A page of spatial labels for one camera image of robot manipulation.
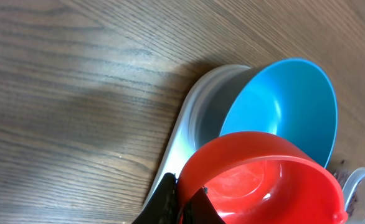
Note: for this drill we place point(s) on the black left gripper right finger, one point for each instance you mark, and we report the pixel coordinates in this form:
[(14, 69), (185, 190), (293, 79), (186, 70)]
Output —
[(200, 210)]

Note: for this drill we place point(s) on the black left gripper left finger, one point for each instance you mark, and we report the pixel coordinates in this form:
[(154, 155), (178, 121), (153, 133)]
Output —
[(162, 207)]

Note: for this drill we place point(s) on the red scoop with blue handle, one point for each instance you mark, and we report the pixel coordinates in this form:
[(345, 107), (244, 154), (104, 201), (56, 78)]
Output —
[(257, 177)]

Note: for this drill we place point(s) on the white digital kitchen scale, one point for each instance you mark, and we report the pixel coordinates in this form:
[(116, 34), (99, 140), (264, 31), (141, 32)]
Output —
[(185, 130)]

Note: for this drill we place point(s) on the blue plastic bowl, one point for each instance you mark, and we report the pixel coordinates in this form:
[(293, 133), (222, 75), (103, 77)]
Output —
[(291, 98)]

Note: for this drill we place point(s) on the clear plastic food container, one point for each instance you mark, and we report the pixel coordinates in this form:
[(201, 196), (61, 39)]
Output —
[(353, 185)]

